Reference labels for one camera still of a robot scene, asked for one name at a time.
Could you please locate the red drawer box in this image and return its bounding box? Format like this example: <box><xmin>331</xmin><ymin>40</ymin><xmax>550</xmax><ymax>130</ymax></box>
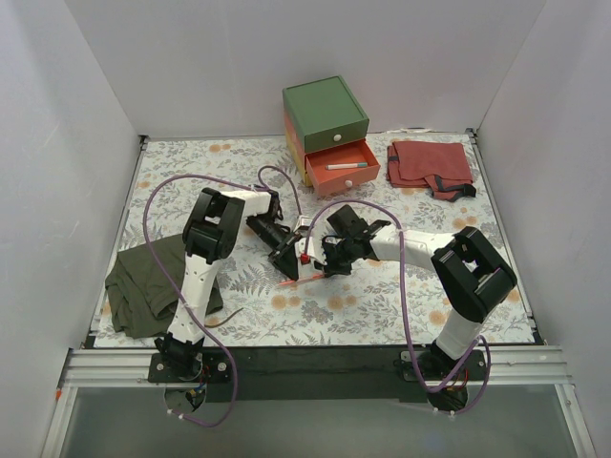
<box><xmin>284</xmin><ymin>112</ymin><xmax>380</xmax><ymax>197</ymax></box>

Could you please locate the yellow drawer box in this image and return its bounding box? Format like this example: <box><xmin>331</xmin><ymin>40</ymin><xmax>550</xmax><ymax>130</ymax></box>
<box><xmin>285</xmin><ymin>134</ymin><xmax>313</xmax><ymax>187</ymax></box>

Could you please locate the olive green cloth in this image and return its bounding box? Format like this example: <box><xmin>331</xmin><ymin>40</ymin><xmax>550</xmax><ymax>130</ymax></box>
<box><xmin>104</xmin><ymin>233</ymin><xmax>224</xmax><ymax>339</ymax></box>

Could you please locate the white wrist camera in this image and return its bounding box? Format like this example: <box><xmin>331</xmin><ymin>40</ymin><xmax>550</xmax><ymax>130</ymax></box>
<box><xmin>295</xmin><ymin>237</ymin><xmax>325</xmax><ymax>265</ymax></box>
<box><xmin>294</xmin><ymin>215</ymin><xmax>312</xmax><ymax>231</ymax></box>

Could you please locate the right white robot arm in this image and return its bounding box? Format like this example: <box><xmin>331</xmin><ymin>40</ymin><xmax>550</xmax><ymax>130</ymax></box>
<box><xmin>321</xmin><ymin>204</ymin><xmax>517</xmax><ymax>380</ymax></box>

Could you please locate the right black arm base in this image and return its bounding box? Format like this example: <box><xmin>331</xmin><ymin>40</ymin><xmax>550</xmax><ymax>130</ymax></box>
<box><xmin>394</xmin><ymin>343</ymin><xmax>487</xmax><ymax>383</ymax></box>

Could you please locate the green drawer box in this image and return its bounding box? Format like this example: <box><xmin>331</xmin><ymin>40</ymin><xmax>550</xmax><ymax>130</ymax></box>
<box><xmin>282</xmin><ymin>75</ymin><xmax>369</xmax><ymax>154</ymax></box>

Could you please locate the teal capped white marker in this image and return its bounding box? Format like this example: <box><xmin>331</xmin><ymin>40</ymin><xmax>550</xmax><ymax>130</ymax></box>
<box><xmin>325</xmin><ymin>162</ymin><xmax>369</xmax><ymax>171</ymax></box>

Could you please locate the brown strap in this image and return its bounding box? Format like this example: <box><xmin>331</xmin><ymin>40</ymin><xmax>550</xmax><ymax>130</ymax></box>
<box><xmin>204</xmin><ymin>307</ymin><xmax>244</xmax><ymax>329</ymax></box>

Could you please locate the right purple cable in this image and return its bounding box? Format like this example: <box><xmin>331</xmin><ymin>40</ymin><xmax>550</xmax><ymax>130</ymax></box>
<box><xmin>303</xmin><ymin>199</ymin><xmax>491</xmax><ymax>422</ymax></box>

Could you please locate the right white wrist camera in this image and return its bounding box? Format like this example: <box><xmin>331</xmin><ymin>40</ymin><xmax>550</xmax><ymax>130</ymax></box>
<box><xmin>295</xmin><ymin>237</ymin><xmax>325</xmax><ymax>265</ymax></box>

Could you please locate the aluminium front rail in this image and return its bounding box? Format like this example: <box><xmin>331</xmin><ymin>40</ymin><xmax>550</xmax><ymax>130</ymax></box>
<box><xmin>60</xmin><ymin>345</ymin><xmax>573</xmax><ymax>387</ymax></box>

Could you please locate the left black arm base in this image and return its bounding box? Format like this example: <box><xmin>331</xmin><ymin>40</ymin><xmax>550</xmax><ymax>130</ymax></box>
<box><xmin>147</xmin><ymin>334</ymin><xmax>233</xmax><ymax>384</ymax></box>

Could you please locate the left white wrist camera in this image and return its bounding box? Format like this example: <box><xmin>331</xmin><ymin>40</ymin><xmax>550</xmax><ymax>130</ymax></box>
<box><xmin>294</xmin><ymin>215</ymin><xmax>312</xmax><ymax>231</ymax></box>

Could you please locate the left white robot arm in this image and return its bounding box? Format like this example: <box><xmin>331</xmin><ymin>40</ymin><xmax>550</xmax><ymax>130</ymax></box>
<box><xmin>168</xmin><ymin>188</ymin><xmax>300</xmax><ymax>344</ymax></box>

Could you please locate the orange pen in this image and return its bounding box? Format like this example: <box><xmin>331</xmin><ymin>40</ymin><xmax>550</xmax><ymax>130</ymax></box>
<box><xmin>278</xmin><ymin>274</ymin><xmax>326</xmax><ymax>286</ymax></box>

